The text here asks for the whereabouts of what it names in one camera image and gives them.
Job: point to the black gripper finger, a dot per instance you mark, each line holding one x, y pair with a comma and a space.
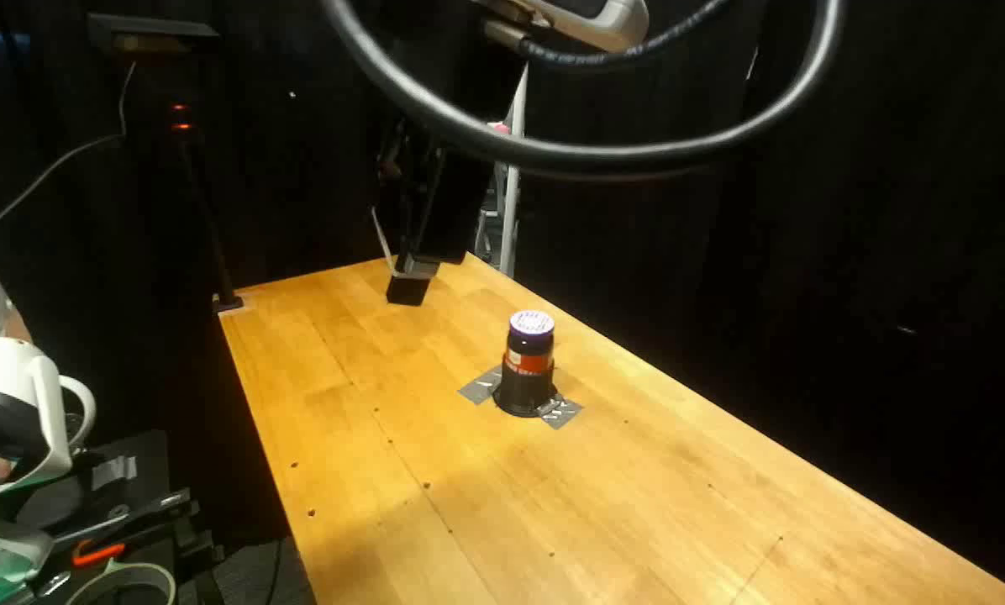
430, 284
400, 284

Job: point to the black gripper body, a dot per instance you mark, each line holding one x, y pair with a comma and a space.
424, 189

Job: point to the dark cup with lid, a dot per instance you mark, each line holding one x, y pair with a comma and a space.
528, 389

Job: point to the black stand with red light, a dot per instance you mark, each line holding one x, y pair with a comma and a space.
200, 204

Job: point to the white rounded device housing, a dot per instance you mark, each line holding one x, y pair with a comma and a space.
15, 392

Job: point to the black camera on stand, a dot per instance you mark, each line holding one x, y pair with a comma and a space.
148, 34

